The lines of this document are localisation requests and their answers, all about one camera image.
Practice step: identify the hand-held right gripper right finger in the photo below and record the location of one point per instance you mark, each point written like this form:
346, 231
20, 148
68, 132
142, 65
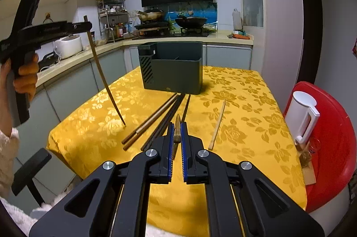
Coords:
183, 158

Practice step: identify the black stool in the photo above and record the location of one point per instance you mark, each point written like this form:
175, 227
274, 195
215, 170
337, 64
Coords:
30, 167

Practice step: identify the grey-green base cabinets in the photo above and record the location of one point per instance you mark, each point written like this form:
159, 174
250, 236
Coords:
72, 80

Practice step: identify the golden wok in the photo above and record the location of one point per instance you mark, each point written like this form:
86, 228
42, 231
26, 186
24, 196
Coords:
152, 15

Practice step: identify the black wok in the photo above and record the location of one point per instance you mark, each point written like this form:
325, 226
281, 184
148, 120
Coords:
192, 21

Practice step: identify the beige kitchen countertop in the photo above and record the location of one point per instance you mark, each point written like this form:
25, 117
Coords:
220, 36

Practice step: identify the white rice cooker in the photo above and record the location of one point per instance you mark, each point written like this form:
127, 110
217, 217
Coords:
68, 45

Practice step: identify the white fluffy garment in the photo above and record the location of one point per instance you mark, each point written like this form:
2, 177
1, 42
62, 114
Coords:
16, 216

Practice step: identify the white plastic bottle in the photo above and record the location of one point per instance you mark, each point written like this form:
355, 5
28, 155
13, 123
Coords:
237, 19

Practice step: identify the blue backsplash picture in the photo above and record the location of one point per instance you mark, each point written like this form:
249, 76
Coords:
212, 12

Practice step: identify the white plastic pitcher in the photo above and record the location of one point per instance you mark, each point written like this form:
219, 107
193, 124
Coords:
298, 111

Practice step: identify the black gas stove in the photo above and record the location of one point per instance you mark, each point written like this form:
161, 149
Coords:
170, 31

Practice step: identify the metal spice rack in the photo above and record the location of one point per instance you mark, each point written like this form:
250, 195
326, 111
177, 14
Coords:
111, 19

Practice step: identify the red plastic chair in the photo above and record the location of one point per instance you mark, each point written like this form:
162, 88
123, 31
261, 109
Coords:
334, 142

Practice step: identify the yellow floral tablecloth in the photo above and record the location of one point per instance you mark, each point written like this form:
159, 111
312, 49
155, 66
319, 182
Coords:
245, 114

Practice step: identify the person's left hand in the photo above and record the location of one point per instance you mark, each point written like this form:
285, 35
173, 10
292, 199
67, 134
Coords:
26, 72

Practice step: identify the dark seasoning bottle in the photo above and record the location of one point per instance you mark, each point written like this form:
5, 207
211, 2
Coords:
93, 38

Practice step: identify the clear glass cup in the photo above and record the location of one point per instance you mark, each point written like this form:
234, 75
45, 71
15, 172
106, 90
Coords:
308, 151

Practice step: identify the dark green utensil holder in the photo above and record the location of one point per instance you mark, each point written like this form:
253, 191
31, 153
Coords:
178, 75

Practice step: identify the person's left forearm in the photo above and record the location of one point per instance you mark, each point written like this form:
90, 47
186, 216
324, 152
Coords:
7, 158

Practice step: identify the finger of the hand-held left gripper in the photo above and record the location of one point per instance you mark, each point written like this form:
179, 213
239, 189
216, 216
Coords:
79, 26

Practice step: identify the red hanging ornament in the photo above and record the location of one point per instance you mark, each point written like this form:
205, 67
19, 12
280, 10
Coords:
355, 50

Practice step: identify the black countertop appliance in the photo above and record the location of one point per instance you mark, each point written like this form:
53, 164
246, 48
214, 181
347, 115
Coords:
48, 59

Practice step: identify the light bamboo chopstick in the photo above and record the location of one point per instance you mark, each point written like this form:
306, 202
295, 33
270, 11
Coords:
176, 131
217, 124

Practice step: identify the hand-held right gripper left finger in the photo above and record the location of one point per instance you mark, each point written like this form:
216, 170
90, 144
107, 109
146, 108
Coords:
169, 158

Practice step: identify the colourful dish rag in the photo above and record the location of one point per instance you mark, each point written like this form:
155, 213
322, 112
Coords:
239, 36

